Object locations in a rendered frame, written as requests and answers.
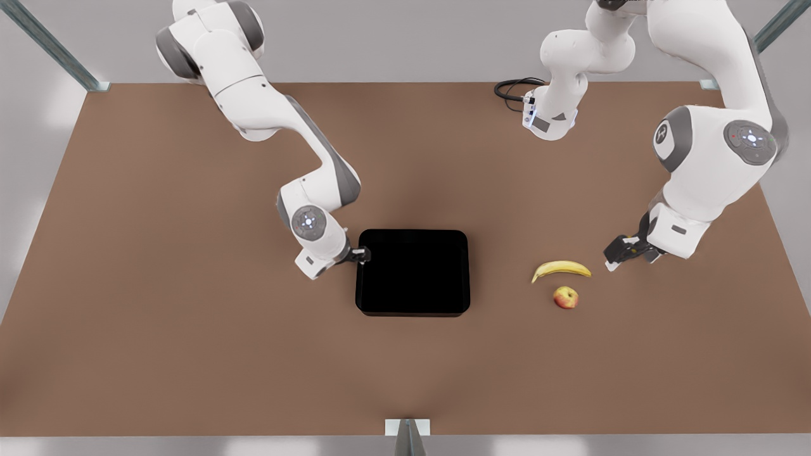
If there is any black square tray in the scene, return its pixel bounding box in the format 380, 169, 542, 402
355, 229, 471, 318

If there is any yellow banana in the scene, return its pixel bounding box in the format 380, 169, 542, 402
531, 260, 592, 284

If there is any silver frame post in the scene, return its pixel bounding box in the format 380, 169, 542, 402
0, 0, 111, 93
385, 418, 431, 456
699, 0, 811, 91

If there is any black cable loop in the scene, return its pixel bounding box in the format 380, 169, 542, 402
494, 77, 549, 115

